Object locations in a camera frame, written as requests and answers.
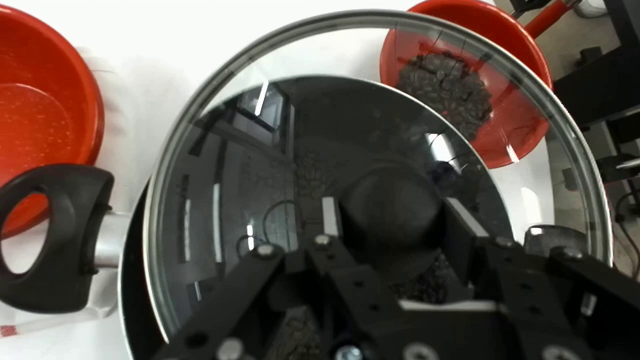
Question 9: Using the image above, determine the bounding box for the glass lid with black knob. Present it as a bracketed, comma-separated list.
[140, 8, 616, 348]

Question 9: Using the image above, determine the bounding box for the empty red bowl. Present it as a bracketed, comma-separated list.
[0, 4, 108, 237]

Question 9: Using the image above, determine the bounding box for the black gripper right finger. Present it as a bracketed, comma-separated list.
[442, 195, 640, 360]

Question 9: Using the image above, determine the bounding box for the black two-handled pot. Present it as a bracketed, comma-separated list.
[0, 72, 528, 360]

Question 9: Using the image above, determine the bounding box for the red bowl with dark beans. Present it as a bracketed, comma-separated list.
[378, 0, 556, 170]

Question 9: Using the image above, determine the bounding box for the white round table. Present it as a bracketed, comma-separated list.
[0, 0, 640, 360]

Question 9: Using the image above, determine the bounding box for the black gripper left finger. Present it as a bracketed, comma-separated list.
[156, 195, 405, 360]

